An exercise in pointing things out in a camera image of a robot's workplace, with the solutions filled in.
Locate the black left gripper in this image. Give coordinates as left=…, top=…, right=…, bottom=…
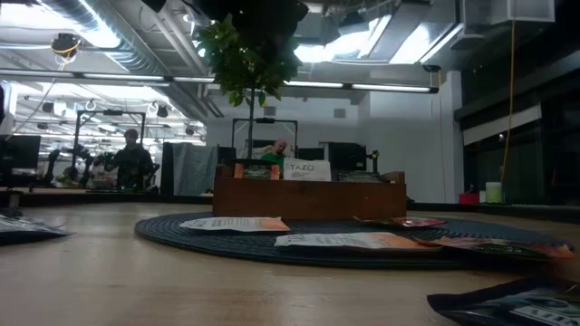
left=212, top=0, right=309, bottom=46

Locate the white and orange tea packet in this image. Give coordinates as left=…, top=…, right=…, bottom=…
left=282, top=158, right=333, bottom=183
left=273, top=231, right=441, bottom=253
left=179, top=216, right=292, bottom=234

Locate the black tea packet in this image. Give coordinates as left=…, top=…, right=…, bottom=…
left=0, top=212, right=74, bottom=246
left=332, top=168, right=382, bottom=184
left=426, top=275, right=580, bottom=326

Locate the wooden three-compartment tray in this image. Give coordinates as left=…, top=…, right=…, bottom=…
left=211, top=163, right=408, bottom=222

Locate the green potted plant black pot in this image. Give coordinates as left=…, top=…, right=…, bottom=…
left=194, top=13, right=304, bottom=160

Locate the person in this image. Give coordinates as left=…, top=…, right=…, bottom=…
left=104, top=129, right=156, bottom=190
left=261, top=138, right=290, bottom=172

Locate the ceiling light strip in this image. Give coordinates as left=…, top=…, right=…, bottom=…
left=283, top=80, right=432, bottom=94
left=0, top=68, right=215, bottom=85

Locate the black cabinet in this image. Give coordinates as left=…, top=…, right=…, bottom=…
left=322, top=141, right=368, bottom=172

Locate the grey partition cloth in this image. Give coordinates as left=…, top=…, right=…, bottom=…
left=171, top=142, right=219, bottom=197

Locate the round dark woven placemat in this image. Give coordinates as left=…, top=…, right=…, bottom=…
left=134, top=211, right=576, bottom=271

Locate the grey ceiling air unit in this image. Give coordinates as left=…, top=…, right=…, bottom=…
left=460, top=0, right=556, bottom=24

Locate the black monitor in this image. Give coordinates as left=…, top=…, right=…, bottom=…
left=0, top=134, right=42, bottom=171

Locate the pale green cup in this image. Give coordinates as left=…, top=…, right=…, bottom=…
left=485, top=181, right=503, bottom=204

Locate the background black rig frame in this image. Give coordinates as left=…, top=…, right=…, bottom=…
left=231, top=117, right=299, bottom=159
left=71, top=110, right=147, bottom=191

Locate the hanging cable reel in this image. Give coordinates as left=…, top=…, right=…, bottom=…
left=50, top=32, right=82, bottom=59

